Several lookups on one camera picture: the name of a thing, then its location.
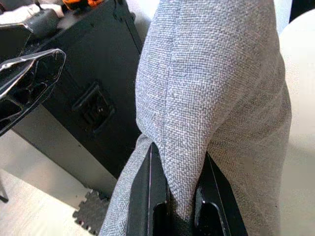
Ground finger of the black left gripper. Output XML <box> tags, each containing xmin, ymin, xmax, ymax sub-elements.
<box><xmin>0</xmin><ymin>48</ymin><xmax>67</xmax><ymax>136</ymax></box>
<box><xmin>0</xmin><ymin>23</ymin><xmax>34</xmax><ymax>59</ymax></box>

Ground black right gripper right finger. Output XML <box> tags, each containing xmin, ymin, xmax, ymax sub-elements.
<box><xmin>193</xmin><ymin>151</ymin><xmax>249</xmax><ymax>236</ymax></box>

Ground black stand leg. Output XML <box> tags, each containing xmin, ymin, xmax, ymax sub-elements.
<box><xmin>0</xmin><ymin>176</ymin><xmax>10</xmax><ymax>204</ymax></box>

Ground grey woven pillow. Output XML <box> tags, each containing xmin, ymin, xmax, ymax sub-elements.
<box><xmin>98</xmin><ymin>0</ymin><xmax>292</xmax><ymax>236</ymax></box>

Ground black equipment case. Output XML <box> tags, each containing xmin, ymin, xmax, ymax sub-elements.
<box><xmin>11</xmin><ymin>0</ymin><xmax>148</xmax><ymax>180</ymax></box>

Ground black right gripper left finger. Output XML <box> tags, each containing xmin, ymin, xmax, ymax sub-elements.
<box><xmin>126</xmin><ymin>142</ymin><xmax>173</xmax><ymax>236</ymax></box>

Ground white plastic chair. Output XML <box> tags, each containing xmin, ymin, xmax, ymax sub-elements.
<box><xmin>277</xmin><ymin>14</ymin><xmax>315</xmax><ymax>236</ymax></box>

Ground orange and black tool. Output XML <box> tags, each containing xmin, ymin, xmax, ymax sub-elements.
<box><xmin>61</xmin><ymin>0</ymin><xmax>100</xmax><ymax>11</ymax></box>

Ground black foam floor mat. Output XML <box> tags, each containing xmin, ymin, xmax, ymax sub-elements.
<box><xmin>72</xmin><ymin>188</ymin><xmax>118</xmax><ymax>236</ymax></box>

